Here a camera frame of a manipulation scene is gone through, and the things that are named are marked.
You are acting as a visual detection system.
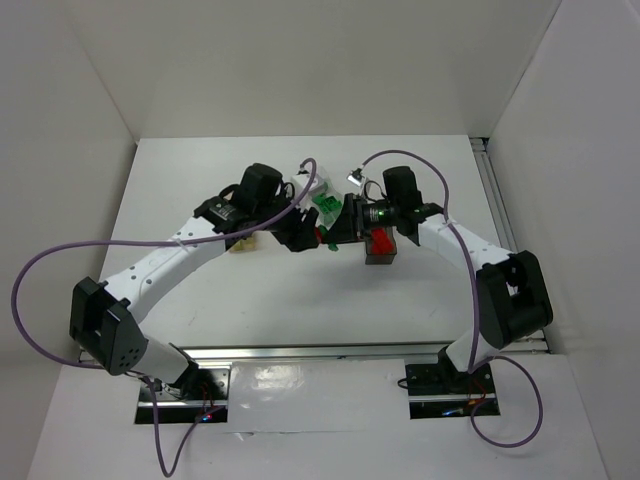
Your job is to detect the aluminium rail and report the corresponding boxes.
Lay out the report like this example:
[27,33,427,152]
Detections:
[77,340,551,366]
[470,138,553,349]

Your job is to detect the orange transparent container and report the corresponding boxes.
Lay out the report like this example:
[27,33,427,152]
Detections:
[229,234,257,253]

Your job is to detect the clear transparent container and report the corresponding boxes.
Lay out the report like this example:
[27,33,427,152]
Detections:
[299,167,344,230]

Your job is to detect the grey transparent container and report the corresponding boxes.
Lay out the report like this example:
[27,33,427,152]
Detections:
[365,231,397,265]

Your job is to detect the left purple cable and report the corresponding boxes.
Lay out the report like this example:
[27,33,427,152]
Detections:
[10,158,320,477]

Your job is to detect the red legos in grey bin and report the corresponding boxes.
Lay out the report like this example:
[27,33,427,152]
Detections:
[371,228,395,255]

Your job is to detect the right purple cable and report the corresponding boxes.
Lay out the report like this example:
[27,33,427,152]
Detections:
[357,149,545,448]

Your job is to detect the green flat long lego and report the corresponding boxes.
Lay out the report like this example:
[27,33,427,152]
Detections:
[312,194,342,215]

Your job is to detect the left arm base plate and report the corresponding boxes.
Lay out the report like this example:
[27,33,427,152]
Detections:
[134,363,231,425]

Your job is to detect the purple cable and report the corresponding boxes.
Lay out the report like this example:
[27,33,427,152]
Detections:
[357,149,545,448]
[10,158,320,477]

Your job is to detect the aluminium rail front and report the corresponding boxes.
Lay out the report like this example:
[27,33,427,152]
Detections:
[77,340,551,366]

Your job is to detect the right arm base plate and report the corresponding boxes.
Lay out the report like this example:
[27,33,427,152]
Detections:
[397,364,500,420]

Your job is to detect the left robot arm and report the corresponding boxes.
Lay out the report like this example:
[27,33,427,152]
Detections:
[70,158,319,400]

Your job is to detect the aluminium rail right side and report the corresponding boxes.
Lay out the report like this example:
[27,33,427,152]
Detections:
[470,138,553,349]

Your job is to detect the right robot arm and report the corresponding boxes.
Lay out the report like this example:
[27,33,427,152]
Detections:
[321,166,553,389]

